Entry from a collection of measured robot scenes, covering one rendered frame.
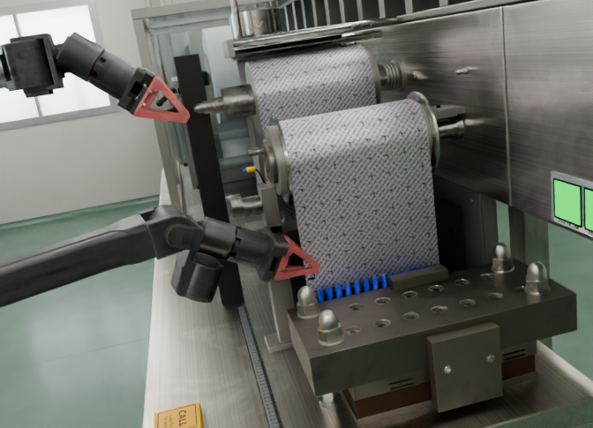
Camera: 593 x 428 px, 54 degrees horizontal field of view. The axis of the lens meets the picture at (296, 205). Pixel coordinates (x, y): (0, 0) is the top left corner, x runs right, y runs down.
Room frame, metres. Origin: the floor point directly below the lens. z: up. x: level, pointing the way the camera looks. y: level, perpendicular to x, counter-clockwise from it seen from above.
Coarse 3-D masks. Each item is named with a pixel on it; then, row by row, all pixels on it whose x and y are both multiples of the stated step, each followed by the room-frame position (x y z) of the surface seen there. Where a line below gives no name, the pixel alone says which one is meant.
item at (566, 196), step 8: (560, 184) 0.72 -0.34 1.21; (568, 184) 0.71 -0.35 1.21; (560, 192) 0.72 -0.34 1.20; (568, 192) 0.71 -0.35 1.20; (576, 192) 0.69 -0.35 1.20; (560, 200) 0.72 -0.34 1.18; (568, 200) 0.71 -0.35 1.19; (576, 200) 0.69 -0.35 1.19; (560, 208) 0.72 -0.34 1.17; (568, 208) 0.71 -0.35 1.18; (576, 208) 0.69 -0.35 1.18; (560, 216) 0.72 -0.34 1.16; (568, 216) 0.71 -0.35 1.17; (576, 216) 0.69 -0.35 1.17
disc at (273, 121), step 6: (270, 120) 0.97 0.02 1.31; (276, 120) 0.93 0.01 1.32; (276, 126) 0.92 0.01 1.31; (282, 138) 0.89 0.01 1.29; (282, 144) 0.89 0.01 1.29; (282, 150) 0.89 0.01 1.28; (288, 156) 0.88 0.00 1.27; (288, 162) 0.88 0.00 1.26; (288, 168) 0.88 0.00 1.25; (288, 174) 0.88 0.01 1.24; (288, 180) 0.89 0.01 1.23; (288, 186) 0.90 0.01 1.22; (288, 192) 0.91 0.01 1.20; (288, 198) 0.91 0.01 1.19
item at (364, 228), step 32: (320, 192) 0.90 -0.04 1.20; (352, 192) 0.91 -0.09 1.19; (384, 192) 0.92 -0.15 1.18; (416, 192) 0.92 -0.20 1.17; (320, 224) 0.90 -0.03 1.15; (352, 224) 0.91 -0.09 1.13; (384, 224) 0.91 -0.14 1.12; (416, 224) 0.92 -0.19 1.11; (320, 256) 0.90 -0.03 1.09; (352, 256) 0.90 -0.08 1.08; (384, 256) 0.91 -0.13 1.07; (416, 256) 0.92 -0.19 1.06; (320, 288) 0.89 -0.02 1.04
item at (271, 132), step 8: (424, 112) 0.95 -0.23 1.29; (272, 128) 0.94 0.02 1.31; (272, 136) 0.92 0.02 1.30; (272, 144) 0.92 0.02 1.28; (280, 144) 0.91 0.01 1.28; (280, 152) 0.90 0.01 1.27; (280, 160) 0.89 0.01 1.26; (280, 168) 0.89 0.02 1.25; (280, 176) 0.90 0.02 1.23; (280, 184) 0.91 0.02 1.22; (280, 192) 0.92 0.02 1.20
